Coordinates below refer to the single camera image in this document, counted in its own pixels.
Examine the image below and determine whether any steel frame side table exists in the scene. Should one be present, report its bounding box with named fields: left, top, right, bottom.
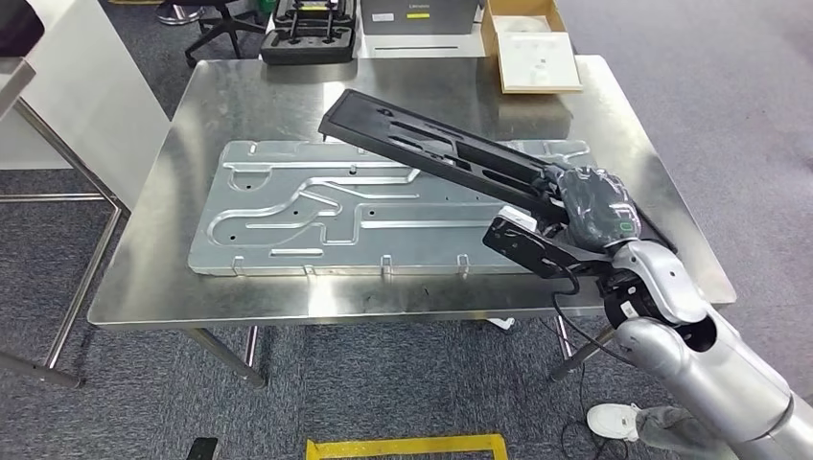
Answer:
left=0, top=57, right=131, bottom=390

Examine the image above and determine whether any stainless steel workbench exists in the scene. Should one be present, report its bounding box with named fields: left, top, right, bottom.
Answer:
left=87, top=54, right=738, bottom=390

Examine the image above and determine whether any white booklet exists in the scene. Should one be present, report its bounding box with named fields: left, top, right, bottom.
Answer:
left=497, top=32, right=582, bottom=90

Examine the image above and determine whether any yellow floor tape square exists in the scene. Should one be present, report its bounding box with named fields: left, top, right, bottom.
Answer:
left=304, top=434, right=509, bottom=460

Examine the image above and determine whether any open cardboard box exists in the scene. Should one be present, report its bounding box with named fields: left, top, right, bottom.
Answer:
left=480, top=0, right=584, bottom=95

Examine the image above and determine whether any black robot body part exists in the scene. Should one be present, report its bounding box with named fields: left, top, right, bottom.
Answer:
left=185, top=436, right=219, bottom=460

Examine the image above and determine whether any long black plastic part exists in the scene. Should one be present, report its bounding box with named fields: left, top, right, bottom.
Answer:
left=317, top=88, right=678, bottom=254

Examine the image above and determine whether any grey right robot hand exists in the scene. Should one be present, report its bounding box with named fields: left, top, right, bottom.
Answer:
left=536, top=165, right=642, bottom=254

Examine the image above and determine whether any stamped grey metal plate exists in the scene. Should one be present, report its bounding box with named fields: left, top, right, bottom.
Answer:
left=187, top=139, right=595, bottom=277

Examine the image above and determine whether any black foam case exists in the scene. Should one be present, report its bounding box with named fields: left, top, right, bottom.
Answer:
left=260, top=0, right=359, bottom=66

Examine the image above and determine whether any grey flat box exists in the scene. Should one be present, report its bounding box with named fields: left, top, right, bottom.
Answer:
left=360, top=0, right=482, bottom=37

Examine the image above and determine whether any person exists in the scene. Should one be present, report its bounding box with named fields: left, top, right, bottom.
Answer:
left=585, top=402, right=732, bottom=460

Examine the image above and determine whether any white cabinet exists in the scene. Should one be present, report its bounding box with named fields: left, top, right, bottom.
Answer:
left=0, top=0, right=172, bottom=211

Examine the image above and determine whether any black office chair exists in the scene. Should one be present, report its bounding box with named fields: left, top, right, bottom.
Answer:
left=155, top=0, right=268, bottom=68

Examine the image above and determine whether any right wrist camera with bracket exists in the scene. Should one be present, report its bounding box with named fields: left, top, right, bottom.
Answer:
left=481, top=206, right=613, bottom=281

